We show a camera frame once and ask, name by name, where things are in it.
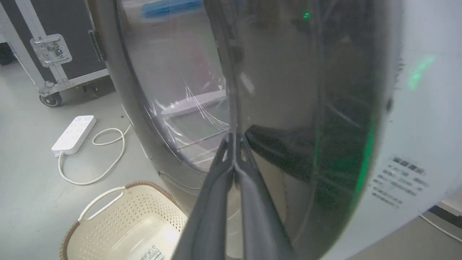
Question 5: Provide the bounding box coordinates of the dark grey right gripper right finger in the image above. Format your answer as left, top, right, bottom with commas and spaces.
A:
234, 133, 298, 260

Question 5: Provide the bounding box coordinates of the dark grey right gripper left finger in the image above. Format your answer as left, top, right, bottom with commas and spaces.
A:
171, 133, 236, 260

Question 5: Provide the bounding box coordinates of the round glass washing machine door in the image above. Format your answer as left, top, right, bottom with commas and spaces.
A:
87, 0, 403, 260

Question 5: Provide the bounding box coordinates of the white washing machine body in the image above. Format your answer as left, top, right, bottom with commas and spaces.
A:
321, 0, 462, 260

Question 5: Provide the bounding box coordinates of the cream perforated laundry basket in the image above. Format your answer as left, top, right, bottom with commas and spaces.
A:
60, 181, 188, 260

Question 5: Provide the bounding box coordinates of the white power strip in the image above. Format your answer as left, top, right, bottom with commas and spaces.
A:
51, 115, 97, 156

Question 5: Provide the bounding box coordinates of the black aluminium-edged flight case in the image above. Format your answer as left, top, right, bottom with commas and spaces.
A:
0, 0, 116, 108

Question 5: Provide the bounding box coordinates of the white power strip cable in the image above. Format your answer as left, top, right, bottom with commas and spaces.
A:
58, 124, 132, 186

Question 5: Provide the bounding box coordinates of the thin white floor cable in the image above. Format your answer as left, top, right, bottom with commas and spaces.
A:
419, 214, 462, 243

